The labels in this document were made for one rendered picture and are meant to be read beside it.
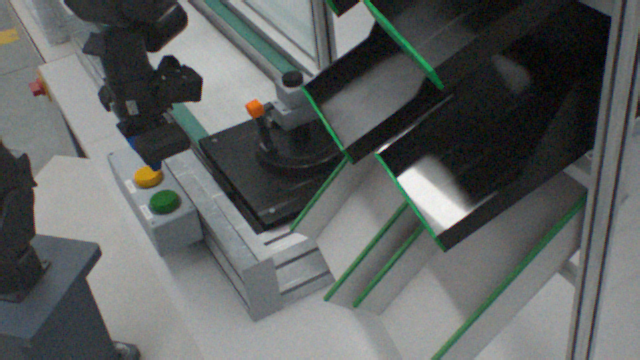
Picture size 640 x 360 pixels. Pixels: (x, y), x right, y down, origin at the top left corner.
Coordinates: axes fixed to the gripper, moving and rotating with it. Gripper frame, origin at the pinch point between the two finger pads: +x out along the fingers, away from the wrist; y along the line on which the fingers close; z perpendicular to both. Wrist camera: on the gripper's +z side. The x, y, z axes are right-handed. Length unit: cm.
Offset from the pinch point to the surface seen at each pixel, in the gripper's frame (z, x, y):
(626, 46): 23, -31, -55
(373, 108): 16.6, -15.4, -30.7
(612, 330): 39, 20, -46
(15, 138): -9, 105, 196
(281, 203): 12.7, 8.6, -11.3
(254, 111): 14.5, -1.4, -2.9
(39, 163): -5, 105, 173
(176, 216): 0.0, 9.7, -3.4
